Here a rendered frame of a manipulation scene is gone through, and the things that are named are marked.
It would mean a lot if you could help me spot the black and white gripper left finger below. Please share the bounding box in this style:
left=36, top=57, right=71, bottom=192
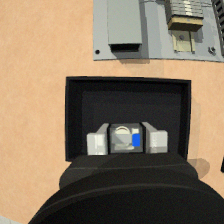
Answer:
left=87, top=123, right=111, bottom=155

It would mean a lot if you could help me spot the grey mounting plate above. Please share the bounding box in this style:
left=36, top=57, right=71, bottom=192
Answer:
left=93, top=0, right=224, bottom=62

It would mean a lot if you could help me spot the black open tray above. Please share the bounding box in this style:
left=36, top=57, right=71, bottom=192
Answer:
left=65, top=76, right=191, bottom=162

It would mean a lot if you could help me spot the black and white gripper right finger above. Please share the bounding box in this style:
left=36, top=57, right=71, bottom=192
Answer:
left=139, top=122, right=167, bottom=153

